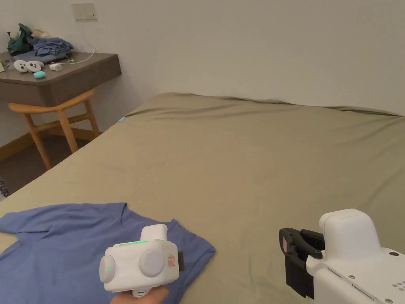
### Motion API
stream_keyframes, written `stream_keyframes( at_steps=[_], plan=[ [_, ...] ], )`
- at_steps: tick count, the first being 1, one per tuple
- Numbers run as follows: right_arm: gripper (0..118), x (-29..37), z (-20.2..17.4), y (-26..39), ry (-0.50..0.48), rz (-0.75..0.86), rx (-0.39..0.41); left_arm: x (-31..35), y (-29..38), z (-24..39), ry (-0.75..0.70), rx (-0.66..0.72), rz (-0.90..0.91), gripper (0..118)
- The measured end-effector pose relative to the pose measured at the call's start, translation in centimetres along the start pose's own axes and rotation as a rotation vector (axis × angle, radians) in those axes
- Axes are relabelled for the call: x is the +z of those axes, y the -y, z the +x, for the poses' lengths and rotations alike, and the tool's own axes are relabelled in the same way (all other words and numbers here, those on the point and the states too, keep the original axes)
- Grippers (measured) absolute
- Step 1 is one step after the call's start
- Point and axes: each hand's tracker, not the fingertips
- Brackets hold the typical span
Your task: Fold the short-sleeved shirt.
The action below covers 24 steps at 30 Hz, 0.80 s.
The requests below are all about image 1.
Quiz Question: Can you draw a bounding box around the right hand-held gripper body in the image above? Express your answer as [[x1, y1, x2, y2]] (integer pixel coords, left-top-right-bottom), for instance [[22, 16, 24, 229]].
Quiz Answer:
[[284, 208, 405, 304]]

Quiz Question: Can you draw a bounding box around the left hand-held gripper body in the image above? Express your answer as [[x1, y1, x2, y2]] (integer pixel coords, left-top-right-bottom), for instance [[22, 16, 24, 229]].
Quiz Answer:
[[99, 224, 185, 298]]

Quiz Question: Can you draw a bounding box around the person's left hand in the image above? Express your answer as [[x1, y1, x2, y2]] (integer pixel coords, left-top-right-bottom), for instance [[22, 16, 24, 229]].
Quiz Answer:
[[110, 286, 170, 304]]

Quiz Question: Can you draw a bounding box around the blue shirt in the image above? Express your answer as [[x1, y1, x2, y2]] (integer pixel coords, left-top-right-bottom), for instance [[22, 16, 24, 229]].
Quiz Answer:
[[0, 202, 217, 304]]

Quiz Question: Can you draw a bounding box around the bed with olive sheet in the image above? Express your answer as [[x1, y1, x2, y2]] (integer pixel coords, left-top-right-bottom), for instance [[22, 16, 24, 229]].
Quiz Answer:
[[0, 92, 405, 304]]

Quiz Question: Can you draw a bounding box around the wooden chair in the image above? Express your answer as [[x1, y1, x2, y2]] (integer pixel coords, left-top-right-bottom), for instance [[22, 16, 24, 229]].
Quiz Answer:
[[8, 89, 101, 171]]

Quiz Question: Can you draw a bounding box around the brown wall-mounted desk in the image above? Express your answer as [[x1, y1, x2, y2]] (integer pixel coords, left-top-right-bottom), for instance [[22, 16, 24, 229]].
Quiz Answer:
[[0, 23, 122, 108]]

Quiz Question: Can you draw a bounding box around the beige wall socket plate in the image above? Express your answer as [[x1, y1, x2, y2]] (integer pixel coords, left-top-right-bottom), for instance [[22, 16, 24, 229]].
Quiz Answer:
[[71, 3, 98, 22]]

